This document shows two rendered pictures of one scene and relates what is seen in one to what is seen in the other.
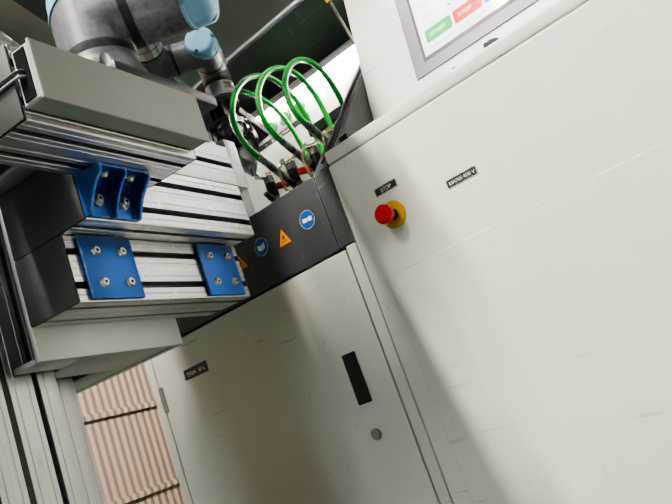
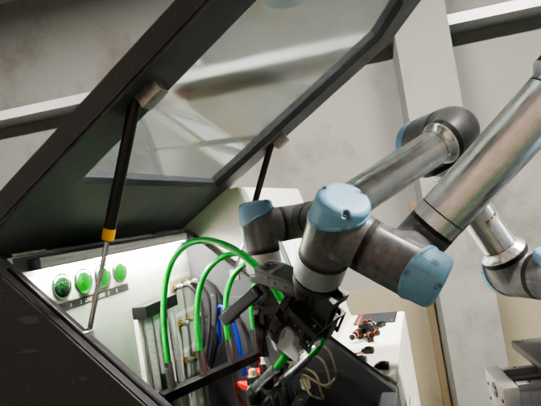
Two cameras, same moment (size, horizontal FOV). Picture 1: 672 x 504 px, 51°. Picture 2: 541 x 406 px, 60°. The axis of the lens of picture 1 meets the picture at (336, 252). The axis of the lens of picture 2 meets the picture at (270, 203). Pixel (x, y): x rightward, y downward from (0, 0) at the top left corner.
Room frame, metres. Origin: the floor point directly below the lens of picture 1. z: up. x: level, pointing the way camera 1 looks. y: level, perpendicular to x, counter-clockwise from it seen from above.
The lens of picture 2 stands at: (1.94, 1.09, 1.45)
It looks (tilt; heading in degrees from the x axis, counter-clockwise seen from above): 2 degrees up; 253
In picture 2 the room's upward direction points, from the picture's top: 9 degrees counter-clockwise
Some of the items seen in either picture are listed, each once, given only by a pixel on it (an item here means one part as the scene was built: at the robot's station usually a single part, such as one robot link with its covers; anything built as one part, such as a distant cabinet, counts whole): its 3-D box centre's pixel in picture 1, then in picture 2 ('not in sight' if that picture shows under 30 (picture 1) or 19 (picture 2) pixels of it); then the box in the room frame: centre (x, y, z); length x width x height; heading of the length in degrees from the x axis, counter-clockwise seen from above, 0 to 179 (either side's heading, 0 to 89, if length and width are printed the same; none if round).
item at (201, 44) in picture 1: (197, 52); (304, 220); (1.58, 0.15, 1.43); 0.11 x 0.11 x 0.08; 2
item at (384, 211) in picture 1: (387, 214); not in sight; (1.25, -0.11, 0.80); 0.05 x 0.04 x 0.05; 55
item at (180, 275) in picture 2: not in sight; (190, 317); (1.82, -0.25, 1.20); 0.13 x 0.03 x 0.31; 55
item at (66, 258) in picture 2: (294, 88); (126, 247); (1.95, -0.05, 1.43); 0.54 x 0.03 x 0.02; 55
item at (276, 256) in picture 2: (222, 94); (264, 263); (1.68, 0.13, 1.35); 0.08 x 0.08 x 0.05
